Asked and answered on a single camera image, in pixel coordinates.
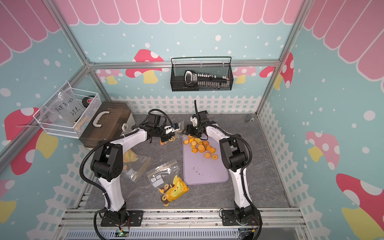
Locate ziploc bag with cookies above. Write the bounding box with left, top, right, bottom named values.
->
left=160, top=121, right=185, bottom=145
left=123, top=150, right=152, bottom=182
left=147, top=161, right=190, bottom=207

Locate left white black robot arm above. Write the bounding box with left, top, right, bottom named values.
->
left=79, top=109, right=180, bottom=226

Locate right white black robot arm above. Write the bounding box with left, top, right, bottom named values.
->
left=183, top=100, right=263, bottom=229

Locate clear labelled plastic bag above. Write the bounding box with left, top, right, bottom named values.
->
left=48, top=88, right=85, bottom=128

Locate rectangular yellow biscuit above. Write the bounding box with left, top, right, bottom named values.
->
left=194, top=138, right=203, bottom=145

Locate large round plain cookie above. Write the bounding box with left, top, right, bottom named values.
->
left=198, top=145, right=206, bottom=153

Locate brown lidded storage box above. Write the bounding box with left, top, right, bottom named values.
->
left=80, top=102, right=136, bottom=149

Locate lilac plastic tray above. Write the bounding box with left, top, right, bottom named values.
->
left=182, top=136, right=229, bottom=186

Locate socket wrench set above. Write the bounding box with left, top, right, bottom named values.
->
left=184, top=71, right=231, bottom=89

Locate small clear object in corner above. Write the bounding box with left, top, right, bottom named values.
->
left=245, top=115, right=255, bottom=123

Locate black tape roll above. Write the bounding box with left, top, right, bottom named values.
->
left=82, top=96, right=95, bottom=108

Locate black mesh wall basket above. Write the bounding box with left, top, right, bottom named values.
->
left=170, top=57, right=234, bottom=92

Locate white wire wall basket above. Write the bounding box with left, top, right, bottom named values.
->
left=33, top=82, right=102, bottom=139

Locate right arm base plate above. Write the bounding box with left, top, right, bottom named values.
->
left=219, top=209, right=260, bottom=227

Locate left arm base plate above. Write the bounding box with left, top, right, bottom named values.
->
left=101, top=210, right=144, bottom=227

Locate aluminium front rail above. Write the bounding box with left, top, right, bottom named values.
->
left=55, top=207, right=310, bottom=240

